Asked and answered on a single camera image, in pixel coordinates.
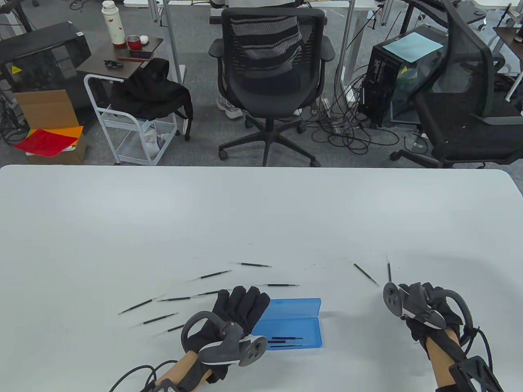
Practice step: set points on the person's right hand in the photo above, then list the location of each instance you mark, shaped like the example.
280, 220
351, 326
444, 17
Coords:
416, 332

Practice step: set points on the person's left hand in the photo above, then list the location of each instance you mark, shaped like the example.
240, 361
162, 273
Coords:
241, 310

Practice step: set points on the black pen refills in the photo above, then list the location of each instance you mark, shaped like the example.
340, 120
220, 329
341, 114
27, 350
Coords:
255, 265

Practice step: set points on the blue translucent stationery box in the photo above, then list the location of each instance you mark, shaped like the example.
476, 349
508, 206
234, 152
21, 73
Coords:
294, 322

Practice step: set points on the person's right forearm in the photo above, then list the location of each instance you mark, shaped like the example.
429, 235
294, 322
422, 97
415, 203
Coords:
443, 359

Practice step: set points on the person's left forearm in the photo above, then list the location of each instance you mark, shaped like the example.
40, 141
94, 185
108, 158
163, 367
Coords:
179, 367

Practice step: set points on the red pen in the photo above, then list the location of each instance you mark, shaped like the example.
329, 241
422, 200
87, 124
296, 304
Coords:
132, 59

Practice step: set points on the brown cardboard box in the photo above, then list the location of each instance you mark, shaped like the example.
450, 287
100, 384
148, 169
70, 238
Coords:
45, 108

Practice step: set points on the black grey tracking controller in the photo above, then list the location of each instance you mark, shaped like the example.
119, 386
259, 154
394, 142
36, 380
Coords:
392, 300
222, 353

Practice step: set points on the white plastic bag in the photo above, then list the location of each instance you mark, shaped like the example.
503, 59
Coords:
153, 139

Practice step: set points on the black office chair with headrest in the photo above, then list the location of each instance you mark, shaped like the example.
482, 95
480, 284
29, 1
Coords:
482, 134

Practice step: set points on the black mesh office chair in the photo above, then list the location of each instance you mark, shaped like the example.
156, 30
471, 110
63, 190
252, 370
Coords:
269, 94

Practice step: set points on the white power strip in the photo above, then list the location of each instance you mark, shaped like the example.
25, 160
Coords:
327, 107

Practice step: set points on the white rolling cart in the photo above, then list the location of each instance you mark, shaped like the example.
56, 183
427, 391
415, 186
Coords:
118, 121

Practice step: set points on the black jacket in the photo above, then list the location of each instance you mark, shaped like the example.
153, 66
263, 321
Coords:
151, 90

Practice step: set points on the orange paper sheet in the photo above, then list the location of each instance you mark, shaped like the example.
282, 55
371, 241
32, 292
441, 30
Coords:
75, 130

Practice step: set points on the black computer tower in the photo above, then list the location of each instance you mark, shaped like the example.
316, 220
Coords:
378, 81

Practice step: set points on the red paper sheet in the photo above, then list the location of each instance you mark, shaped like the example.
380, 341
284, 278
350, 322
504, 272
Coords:
45, 143

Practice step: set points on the dark smartphone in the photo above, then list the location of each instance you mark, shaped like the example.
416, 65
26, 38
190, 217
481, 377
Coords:
141, 54

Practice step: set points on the black clip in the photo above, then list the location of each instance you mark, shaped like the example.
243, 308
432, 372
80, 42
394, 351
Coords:
112, 64

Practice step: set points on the dark wooden side table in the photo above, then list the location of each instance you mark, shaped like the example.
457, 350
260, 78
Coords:
94, 64

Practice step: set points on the red mug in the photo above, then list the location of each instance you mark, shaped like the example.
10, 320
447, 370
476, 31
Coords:
133, 44

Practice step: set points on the brown desk with white leg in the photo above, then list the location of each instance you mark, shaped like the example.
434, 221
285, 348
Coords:
510, 38

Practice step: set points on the white thermos bottle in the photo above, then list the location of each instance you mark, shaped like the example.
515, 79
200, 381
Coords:
113, 24

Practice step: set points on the black desk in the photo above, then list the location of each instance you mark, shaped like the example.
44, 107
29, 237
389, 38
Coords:
470, 16

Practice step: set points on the white office desk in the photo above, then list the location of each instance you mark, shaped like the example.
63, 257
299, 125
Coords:
363, 4

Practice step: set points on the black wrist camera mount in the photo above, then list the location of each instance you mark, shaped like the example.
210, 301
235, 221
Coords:
484, 367
163, 386

